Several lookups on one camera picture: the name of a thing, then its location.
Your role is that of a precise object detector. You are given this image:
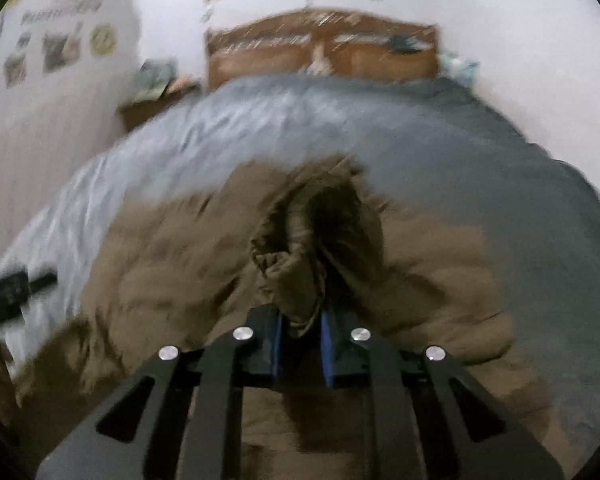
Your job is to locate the bed with grey blanket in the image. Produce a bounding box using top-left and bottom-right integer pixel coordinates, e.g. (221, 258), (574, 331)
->
(0, 72), (600, 480)

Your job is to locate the lettering wall sticker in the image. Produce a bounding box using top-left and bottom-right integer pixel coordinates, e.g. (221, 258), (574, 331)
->
(21, 0), (103, 23)

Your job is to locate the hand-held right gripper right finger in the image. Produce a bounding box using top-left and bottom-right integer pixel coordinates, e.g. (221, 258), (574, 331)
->
(320, 307), (564, 480)

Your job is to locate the dark object on headboard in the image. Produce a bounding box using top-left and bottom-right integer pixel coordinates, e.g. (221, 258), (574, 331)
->
(387, 35), (421, 53)

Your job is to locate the brown wooden headboard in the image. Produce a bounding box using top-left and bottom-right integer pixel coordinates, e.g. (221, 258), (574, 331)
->
(205, 8), (441, 92)

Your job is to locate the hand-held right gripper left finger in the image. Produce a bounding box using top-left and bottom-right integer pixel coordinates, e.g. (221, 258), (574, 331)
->
(36, 305), (285, 480)

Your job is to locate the olive green padded jacket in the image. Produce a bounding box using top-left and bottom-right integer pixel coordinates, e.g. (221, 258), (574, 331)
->
(10, 152), (555, 480)

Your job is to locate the brown wooden nightstand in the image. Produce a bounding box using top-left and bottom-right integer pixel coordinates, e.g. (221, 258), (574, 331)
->
(119, 87), (203, 133)

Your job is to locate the pale patterned pillow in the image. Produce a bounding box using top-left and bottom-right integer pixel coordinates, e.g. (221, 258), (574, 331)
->
(439, 51), (480, 91)

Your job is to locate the sunflower wall sticker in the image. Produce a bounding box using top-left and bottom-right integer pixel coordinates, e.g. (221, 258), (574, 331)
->
(0, 0), (31, 38)

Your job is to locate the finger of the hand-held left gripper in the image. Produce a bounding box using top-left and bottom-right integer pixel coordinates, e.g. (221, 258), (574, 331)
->
(0, 269), (58, 331)

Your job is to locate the teal bag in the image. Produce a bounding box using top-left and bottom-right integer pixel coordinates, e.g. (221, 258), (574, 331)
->
(134, 58), (178, 101)

